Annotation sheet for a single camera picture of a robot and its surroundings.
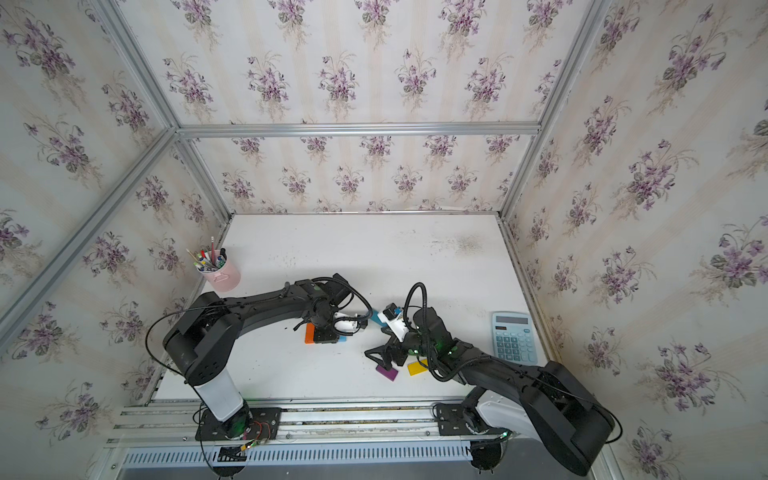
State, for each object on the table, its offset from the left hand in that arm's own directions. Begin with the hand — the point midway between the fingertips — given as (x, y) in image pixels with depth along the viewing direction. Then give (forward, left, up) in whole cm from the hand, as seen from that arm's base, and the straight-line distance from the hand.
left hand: (336, 333), depth 89 cm
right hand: (-6, -14, +7) cm, 17 cm away
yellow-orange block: (-11, -23, +2) cm, 26 cm away
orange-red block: (-2, +8, +2) cm, 8 cm away
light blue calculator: (-3, -53, +3) cm, 53 cm away
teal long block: (-3, -12, +18) cm, 22 cm away
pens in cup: (+20, +41, +10) cm, 47 cm away
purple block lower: (-12, -16, +1) cm, 20 cm away
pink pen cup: (+15, +36, +6) cm, 40 cm away
